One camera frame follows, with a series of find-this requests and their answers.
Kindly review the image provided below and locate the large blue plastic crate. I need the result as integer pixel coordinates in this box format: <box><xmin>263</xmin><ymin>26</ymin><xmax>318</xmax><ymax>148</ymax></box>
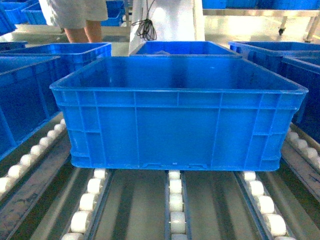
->
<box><xmin>50</xmin><ymin>56</ymin><xmax>308</xmax><ymax>172</ymax></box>

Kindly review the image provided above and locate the roller conveyor shelf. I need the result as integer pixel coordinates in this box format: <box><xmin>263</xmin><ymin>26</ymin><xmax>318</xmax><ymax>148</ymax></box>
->
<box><xmin>0</xmin><ymin>115</ymin><xmax>320</xmax><ymax>240</ymax></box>

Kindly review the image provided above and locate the blue crate behind centre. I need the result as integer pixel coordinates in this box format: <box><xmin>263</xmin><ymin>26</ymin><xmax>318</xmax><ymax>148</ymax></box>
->
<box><xmin>129</xmin><ymin>41</ymin><xmax>242</xmax><ymax>58</ymax></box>

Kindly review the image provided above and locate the white robot column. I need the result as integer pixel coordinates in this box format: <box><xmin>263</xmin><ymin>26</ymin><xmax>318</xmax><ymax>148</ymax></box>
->
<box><xmin>132</xmin><ymin>0</ymin><xmax>205</xmax><ymax>42</ymax></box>

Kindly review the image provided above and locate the blue crate left rear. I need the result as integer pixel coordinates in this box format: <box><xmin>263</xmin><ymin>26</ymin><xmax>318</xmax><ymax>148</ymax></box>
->
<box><xmin>0</xmin><ymin>42</ymin><xmax>112</xmax><ymax>78</ymax></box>

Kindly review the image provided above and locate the blue crate right rear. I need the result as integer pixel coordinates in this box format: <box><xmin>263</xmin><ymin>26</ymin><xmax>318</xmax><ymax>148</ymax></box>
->
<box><xmin>228</xmin><ymin>41</ymin><xmax>320</xmax><ymax>73</ymax></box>

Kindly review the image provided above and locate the person in shorts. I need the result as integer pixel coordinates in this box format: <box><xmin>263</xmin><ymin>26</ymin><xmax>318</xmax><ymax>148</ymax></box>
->
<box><xmin>39</xmin><ymin>0</ymin><xmax>108</xmax><ymax>43</ymax></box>

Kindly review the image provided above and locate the blue crate left front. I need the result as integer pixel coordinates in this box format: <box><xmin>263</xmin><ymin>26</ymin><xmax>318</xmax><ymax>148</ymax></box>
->
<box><xmin>0</xmin><ymin>56</ymin><xmax>61</xmax><ymax>159</ymax></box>

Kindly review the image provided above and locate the blue crate right front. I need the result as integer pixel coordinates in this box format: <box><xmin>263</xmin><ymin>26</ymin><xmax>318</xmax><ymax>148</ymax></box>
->
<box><xmin>281</xmin><ymin>55</ymin><xmax>320</xmax><ymax>145</ymax></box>

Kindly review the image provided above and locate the metal cart with crates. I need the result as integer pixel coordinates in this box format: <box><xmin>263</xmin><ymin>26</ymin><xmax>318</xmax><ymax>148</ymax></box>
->
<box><xmin>202</xmin><ymin>0</ymin><xmax>320</xmax><ymax>43</ymax></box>

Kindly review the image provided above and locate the blue crates far left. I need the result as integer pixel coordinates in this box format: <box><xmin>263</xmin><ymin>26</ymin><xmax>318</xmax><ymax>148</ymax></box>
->
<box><xmin>0</xmin><ymin>0</ymin><xmax>47</xmax><ymax>36</ymax></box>

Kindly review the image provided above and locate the black coiled cable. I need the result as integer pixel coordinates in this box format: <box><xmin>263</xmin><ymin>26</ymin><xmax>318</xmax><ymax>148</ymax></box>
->
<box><xmin>131</xmin><ymin>0</ymin><xmax>158</xmax><ymax>41</ymax></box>

